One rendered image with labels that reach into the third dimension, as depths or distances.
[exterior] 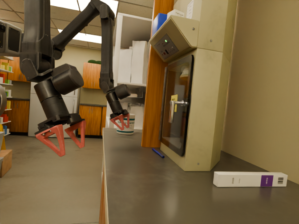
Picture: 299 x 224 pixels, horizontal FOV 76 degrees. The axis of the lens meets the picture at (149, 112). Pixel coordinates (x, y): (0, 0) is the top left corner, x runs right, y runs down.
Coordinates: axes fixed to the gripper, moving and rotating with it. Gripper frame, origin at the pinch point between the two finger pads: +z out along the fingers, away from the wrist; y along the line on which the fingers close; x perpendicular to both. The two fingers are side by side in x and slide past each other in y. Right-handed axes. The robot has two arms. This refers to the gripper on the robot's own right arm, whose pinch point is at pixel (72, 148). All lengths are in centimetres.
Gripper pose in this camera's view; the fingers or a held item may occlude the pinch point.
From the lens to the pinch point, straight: 58.0
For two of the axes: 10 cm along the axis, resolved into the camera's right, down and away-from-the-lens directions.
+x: -9.0, 4.1, 1.7
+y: 1.7, -0.4, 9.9
